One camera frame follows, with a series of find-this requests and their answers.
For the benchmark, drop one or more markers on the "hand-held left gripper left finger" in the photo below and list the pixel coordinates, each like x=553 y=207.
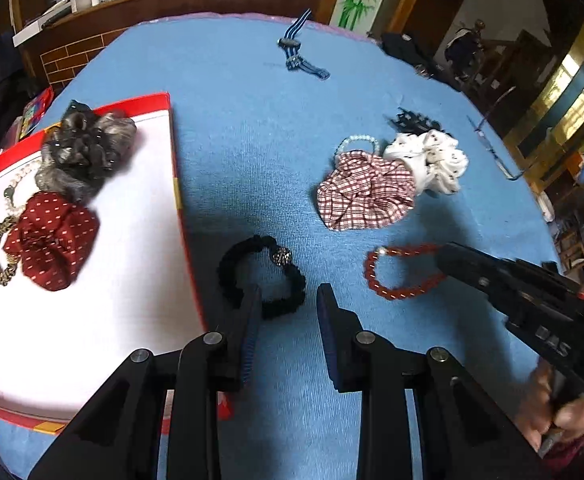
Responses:
x=249 y=332

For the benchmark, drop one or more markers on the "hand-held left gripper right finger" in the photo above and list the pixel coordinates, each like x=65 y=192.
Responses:
x=328 y=332

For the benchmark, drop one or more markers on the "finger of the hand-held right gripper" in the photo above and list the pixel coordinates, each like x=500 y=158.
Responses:
x=477 y=272

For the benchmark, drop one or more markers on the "white dotted scrunchie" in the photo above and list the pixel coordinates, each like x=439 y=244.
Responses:
x=437 y=160

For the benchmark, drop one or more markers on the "red white plaid scrunchie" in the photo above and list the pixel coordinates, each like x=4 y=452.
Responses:
x=367 y=195

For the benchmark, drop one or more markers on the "red box with white inside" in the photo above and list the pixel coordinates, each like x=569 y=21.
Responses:
x=97 y=310

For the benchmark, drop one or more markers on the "person's right forearm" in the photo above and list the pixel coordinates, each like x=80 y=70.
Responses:
x=582 y=452

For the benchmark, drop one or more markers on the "person's right hand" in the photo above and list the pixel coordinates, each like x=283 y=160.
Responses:
x=534 y=400

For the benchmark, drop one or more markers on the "dark-framed eyeglasses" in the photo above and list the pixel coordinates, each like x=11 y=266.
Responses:
x=477 y=130

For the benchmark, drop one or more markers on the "rhinestone hair claw clip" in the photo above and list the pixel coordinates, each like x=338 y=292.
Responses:
x=414 y=121

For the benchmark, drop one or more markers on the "bunch of keys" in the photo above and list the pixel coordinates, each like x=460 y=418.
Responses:
x=423 y=71

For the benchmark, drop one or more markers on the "dark red dotted scrunchie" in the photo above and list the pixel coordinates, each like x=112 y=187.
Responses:
x=52 y=240

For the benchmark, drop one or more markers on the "black cloth bag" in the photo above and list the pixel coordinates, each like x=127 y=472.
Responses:
x=412 y=50

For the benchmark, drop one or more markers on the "grey black scrunchie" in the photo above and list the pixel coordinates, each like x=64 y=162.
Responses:
x=84 y=150

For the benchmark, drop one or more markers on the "blue striped bolo tie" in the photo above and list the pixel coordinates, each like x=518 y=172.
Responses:
x=292 y=42

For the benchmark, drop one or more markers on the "colourful printed box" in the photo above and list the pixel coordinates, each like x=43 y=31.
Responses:
x=37 y=112

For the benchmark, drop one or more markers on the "wooden counter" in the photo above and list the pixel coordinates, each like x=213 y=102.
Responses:
x=122 y=20

